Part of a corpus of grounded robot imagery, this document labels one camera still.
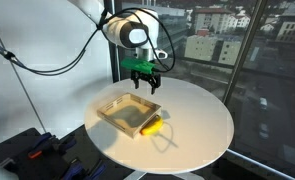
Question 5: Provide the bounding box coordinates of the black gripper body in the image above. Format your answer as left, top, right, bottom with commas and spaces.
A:
135, 69, 157, 83

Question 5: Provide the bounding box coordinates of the yellow toy banana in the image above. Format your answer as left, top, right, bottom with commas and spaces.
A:
140, 114, 165, 137

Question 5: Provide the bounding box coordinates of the shallow wooden crate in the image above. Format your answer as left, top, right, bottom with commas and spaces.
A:
96, 92, 163, 139

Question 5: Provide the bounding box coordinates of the round white table top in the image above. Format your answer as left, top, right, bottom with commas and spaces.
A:
84, 75, 235, 175

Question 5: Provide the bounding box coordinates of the white table base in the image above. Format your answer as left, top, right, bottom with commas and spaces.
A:
123, 169, 206, 180

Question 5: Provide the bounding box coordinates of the dark window mullion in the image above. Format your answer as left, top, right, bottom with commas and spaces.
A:
222, 0, 269, 105

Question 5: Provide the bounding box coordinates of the white car outside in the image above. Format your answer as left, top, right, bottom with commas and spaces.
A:
258, 97, 269, 112

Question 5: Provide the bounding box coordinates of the white floor baseboard strip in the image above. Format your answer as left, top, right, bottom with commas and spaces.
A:
225, 148, 295, 180

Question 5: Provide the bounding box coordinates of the perforated workbench top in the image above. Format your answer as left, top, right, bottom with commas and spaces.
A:
0, 126, 135, 180

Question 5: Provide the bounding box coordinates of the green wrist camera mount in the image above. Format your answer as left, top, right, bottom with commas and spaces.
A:
120, 57, 157, 76

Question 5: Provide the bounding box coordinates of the dark window corner post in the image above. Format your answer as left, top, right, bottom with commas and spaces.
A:
104, 0, 124, 84

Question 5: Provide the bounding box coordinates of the dark horizontal window rail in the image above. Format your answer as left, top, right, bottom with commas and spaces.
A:
166, 54, 295, 84

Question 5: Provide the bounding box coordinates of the blue handled clamp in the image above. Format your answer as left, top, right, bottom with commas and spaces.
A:
61, 159, 87, 180
86, 160, 107, 180
57, 135, 78, 155
27, 132, 57, 160

